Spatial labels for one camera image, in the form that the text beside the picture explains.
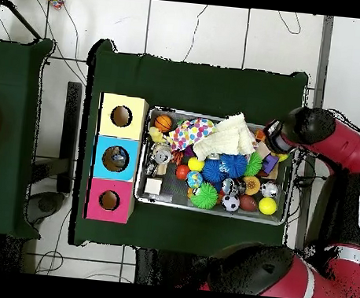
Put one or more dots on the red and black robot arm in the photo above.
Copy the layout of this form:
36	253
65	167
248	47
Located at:
350	149

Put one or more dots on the small orange basketball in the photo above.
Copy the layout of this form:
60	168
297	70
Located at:
163	123

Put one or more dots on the clear plastic bottle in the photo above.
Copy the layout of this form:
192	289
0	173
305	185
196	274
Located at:
117	159

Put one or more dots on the small red ball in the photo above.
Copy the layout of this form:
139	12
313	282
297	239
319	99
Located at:
182	171

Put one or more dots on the wooden box with three holes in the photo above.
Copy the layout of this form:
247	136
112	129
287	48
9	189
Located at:
135	126

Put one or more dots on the small yellow duck toy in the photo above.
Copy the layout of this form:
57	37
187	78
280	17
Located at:
157	135

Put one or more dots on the white knitted cloth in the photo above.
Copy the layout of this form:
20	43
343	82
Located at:
228	138

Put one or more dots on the small globe print ball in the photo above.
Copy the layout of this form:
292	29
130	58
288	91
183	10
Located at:
194	179

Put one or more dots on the small soccer ball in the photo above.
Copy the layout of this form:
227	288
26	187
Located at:
230	203

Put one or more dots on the polka dot cloth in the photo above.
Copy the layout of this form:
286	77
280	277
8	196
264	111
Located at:
191	133

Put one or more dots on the crushed silver can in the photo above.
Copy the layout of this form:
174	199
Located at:
162	154

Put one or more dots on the green cloth side table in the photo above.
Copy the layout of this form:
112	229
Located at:
12	123

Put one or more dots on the smooth yellow ball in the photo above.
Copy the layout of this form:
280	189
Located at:
267	205

